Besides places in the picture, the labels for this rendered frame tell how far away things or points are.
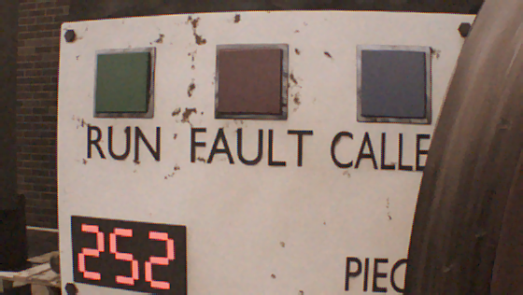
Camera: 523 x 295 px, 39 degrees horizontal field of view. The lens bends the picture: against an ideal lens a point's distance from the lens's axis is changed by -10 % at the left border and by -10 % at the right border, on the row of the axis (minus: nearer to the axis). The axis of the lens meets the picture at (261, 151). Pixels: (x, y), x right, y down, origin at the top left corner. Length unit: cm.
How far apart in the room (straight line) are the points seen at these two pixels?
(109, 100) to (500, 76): 26
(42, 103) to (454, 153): 741
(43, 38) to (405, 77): 733
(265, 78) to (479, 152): 18
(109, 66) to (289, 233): 14
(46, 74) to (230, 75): 722
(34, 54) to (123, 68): 729
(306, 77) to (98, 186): 14
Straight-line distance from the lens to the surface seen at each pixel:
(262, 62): 44
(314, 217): 44
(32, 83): 775
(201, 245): 46
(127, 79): 47
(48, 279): 483
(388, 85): 43
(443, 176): 29
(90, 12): 52
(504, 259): 28
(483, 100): 29
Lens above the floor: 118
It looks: 3 degrees down
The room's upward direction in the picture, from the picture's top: 1 degrees clockwise
